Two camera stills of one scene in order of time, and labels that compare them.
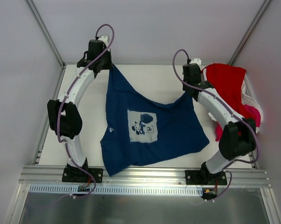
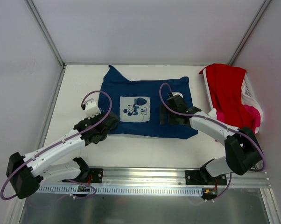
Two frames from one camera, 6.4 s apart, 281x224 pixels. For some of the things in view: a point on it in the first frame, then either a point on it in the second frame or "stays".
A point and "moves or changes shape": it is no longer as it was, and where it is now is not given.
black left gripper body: (105, 62) → (110, 122)
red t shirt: (227, 81) stays
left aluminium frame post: (38, 16) stays
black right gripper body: (188, 90) → (165, 114)
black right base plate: (203, 177) stays
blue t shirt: (136, 132) moves or changes shape
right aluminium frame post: (262, 10) stays
